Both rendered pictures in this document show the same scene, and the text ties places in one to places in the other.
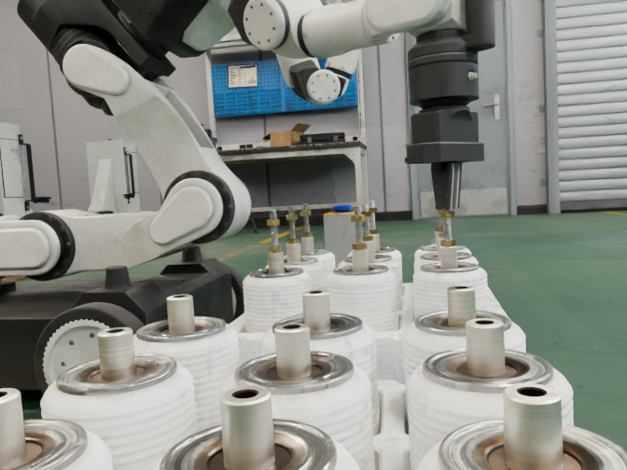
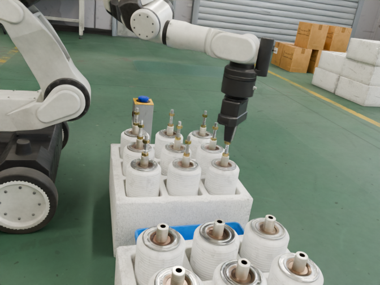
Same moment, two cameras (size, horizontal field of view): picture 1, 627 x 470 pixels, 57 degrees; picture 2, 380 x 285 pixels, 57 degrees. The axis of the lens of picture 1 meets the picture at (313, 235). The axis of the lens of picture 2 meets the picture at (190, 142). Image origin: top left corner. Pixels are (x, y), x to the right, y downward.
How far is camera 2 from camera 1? 47 cm
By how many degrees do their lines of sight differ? 32
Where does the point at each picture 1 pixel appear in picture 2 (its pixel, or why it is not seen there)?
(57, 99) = not seen: outside the picture
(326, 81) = not seen: hidden behind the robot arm
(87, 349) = (16, 194)
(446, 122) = (240, 108)
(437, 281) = (222, 175)
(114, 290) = (25, 157)
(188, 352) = (176, 255)
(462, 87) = (250, 93)
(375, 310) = (194, 186)
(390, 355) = (201, 207)
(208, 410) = not seen: hidden behind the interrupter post
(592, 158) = (215, 15)
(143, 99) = (33, 29)
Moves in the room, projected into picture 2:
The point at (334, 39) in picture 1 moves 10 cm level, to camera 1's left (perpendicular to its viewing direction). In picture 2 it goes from (185, 45) to (149, 43)
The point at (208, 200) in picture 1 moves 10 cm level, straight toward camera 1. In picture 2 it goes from (78, 99) to (89, 109)
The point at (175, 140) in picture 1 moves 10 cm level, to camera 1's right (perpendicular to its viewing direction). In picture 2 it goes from (53, 57) to (86, 59)
